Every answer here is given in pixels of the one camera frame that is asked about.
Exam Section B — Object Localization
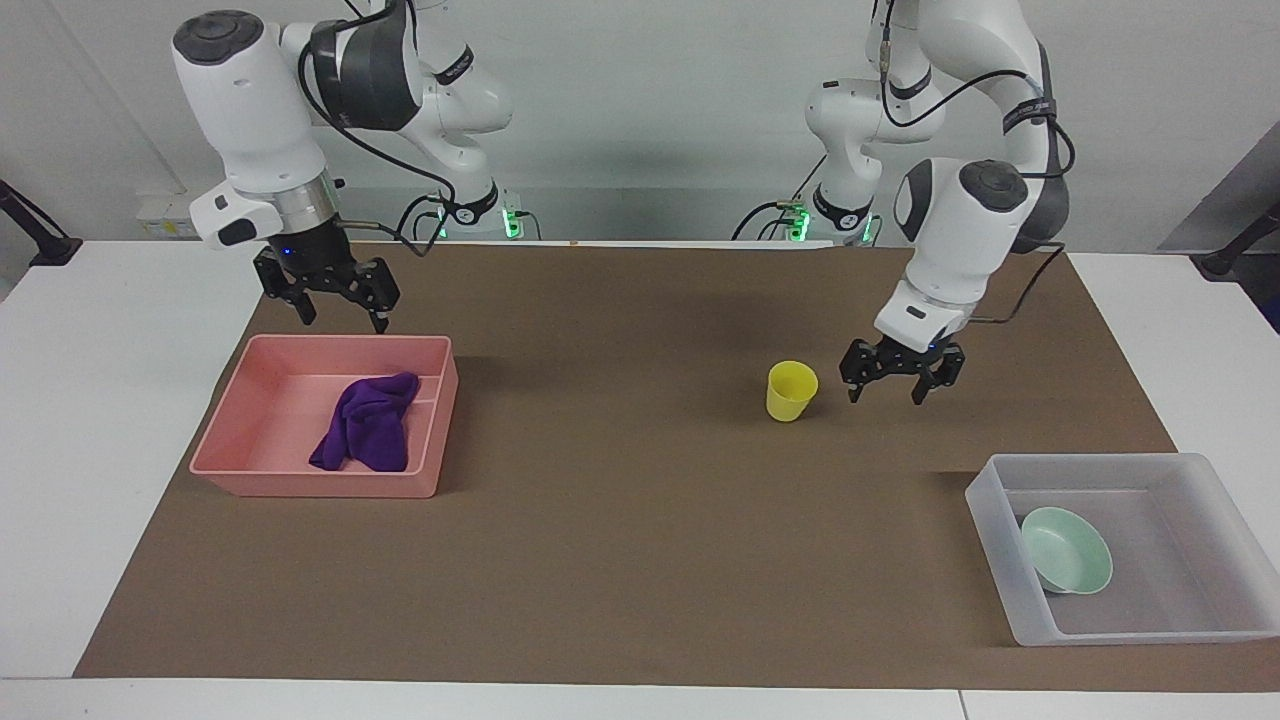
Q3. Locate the black cable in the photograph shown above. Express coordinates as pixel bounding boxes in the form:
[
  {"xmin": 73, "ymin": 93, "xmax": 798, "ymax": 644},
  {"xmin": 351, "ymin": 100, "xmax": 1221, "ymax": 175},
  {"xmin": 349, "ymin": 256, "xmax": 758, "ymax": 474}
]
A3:
[
  {"xmin": 731, "ymin": 155, "xmax": 831, "ymax": 242},
  {"xmin": 868, "ymin": 0, "xmax": 1078, "ymax": 326},
  {"xmin": 297, "ymin": 0, "xmax": 447, "ymax": 259}
]

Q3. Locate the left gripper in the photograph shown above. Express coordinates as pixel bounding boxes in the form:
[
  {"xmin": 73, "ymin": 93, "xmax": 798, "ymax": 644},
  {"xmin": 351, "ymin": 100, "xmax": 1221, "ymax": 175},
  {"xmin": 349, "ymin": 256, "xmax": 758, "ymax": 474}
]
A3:
[{"xmin": 839, "ymin": 337, "xmax": 967, "ymax": 406}]

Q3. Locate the black stand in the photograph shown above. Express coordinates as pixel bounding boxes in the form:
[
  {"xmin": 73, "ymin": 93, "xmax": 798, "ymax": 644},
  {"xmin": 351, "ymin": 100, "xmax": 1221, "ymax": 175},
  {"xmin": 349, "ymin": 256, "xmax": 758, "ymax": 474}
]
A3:
[
  {"xmin": 0, "ymin": 179, "xmax": 84, "ymax": 268},
  {"xmin": 1198, "ymin": 200, "xmax": 1280, "ymax": 280}
]

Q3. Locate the translucent plastic box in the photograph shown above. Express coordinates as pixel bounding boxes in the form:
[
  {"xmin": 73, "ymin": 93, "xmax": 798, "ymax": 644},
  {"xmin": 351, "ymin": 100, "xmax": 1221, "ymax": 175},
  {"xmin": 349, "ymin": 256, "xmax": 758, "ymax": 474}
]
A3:
[{"xmin": 964, "ymin": 452, "xmax": 1280, "ymax": 648}]

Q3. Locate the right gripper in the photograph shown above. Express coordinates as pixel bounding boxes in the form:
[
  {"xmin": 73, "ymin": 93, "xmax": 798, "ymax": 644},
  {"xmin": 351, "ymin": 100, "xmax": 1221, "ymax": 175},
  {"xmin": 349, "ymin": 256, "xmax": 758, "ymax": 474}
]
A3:
[{"xmin": 252, "ymin": 221, "xmax": 402, "ymax": 335}]

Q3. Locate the pink plastic box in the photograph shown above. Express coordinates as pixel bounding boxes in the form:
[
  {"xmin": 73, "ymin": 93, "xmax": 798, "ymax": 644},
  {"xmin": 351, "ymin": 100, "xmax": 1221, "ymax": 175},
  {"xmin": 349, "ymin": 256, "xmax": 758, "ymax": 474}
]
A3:
[{"xmin": 189, "ymin": 334, "xmax": 460, "ymax": 499}]

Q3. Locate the purple cloth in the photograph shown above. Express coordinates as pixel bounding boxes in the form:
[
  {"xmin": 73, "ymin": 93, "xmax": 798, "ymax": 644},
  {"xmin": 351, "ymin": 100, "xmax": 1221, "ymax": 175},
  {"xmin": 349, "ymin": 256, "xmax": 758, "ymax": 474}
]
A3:
[{"xmin": 308, "ymin": 372, "xmax": 422, "ymax": 474}]

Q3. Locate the pale green bowl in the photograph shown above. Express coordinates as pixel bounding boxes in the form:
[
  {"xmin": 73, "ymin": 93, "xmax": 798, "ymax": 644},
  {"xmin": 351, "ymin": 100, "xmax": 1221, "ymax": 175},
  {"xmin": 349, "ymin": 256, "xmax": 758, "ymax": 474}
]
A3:
[{"xmin": 1020, "ymin": 506, "xmax": 1114, "ymax": 597}]

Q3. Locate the yellow plastic cup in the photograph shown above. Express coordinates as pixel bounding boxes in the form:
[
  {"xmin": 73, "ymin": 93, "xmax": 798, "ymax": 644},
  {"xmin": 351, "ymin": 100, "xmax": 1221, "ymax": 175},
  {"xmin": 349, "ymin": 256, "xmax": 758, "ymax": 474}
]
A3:
[{"xmin": 766, "ymin": 360, "xmax": 820, "ymax": 423}]

